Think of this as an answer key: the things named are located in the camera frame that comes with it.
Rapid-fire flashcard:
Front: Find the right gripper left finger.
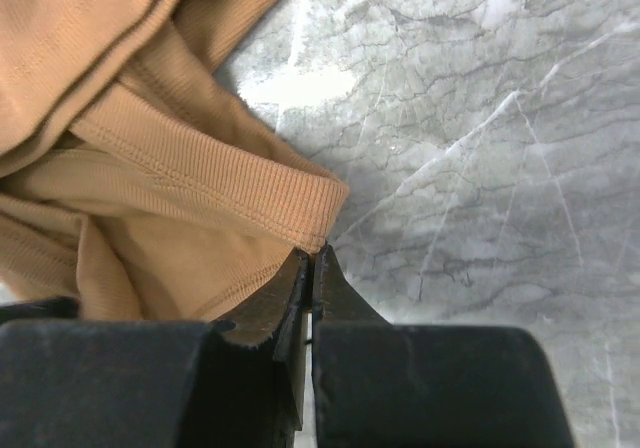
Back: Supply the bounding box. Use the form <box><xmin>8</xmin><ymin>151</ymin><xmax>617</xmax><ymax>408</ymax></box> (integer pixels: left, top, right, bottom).
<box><xmin>1</xmin><ymin>250</ymin><xmax>309</xmax><ymax>447</ymax></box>

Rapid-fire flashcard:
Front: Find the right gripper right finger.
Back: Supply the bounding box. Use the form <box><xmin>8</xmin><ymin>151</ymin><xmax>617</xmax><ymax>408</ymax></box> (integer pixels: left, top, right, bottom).
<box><xmin>311</xmin><ymin>246</ymin><xmax>575</xmax><ymax>447</ymax></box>

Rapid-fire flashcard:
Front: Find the tan tank top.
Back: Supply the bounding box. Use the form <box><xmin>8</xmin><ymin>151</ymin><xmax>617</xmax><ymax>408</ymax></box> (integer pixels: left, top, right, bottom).
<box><xmin>1</xmin><ymin>0</ymin><xmax>348</xmax><ymax>321</ymax></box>

